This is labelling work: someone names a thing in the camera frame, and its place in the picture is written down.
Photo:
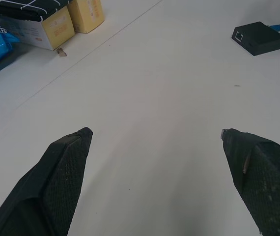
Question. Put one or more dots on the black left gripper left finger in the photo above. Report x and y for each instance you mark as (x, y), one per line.
(56, 186)

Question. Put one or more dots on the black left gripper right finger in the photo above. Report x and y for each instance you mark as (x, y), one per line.
(265, 182)

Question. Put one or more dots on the small black electronic box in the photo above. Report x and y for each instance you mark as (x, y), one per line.
(259, 38)

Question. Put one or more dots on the small brown paper scrap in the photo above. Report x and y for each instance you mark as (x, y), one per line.
(62, 52)

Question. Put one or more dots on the white and yellow carton box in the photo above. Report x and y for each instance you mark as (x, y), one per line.
(44, 30)

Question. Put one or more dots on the black cloth with white grid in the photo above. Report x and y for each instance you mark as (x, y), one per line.
(19, 8)

